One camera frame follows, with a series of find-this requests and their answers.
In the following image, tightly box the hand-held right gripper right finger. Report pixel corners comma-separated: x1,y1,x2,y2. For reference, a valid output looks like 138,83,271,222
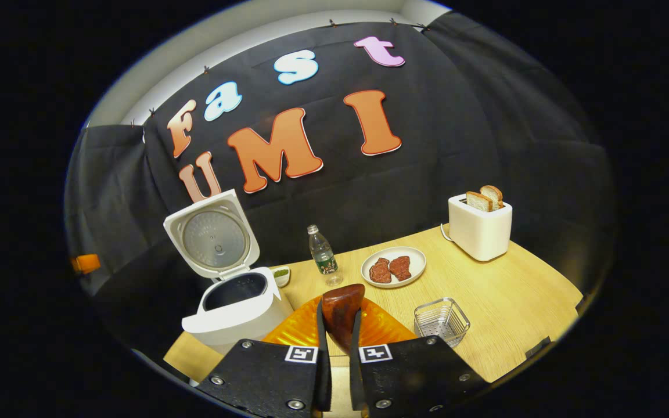
349,297,489,417

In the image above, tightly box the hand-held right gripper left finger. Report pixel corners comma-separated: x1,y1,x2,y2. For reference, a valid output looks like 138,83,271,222
195,295,333,417

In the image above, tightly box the brown wooden spoon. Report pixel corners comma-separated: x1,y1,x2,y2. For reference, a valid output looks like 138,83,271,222
321,283,366,356

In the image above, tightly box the wire chopstick holder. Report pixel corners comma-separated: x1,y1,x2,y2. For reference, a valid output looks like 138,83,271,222
413,298,471,348

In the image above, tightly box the white rice cooker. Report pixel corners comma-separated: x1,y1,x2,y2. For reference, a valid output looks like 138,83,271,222
163,189,294,355

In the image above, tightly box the red meat piece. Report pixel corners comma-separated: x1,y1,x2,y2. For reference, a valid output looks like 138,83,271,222
369,258,393,284
389,255,412,282

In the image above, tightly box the clear plastic water bottle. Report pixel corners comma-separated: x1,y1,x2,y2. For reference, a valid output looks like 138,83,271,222
307,225,344,287

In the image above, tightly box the white round plate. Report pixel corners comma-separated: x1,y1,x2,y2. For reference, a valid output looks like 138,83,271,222
361,246,427,289

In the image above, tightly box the white toaster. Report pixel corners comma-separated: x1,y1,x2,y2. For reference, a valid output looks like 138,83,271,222
448,193,513,262

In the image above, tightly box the black backdrop cloth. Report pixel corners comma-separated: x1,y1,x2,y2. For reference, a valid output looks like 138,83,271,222
64,10,617,372

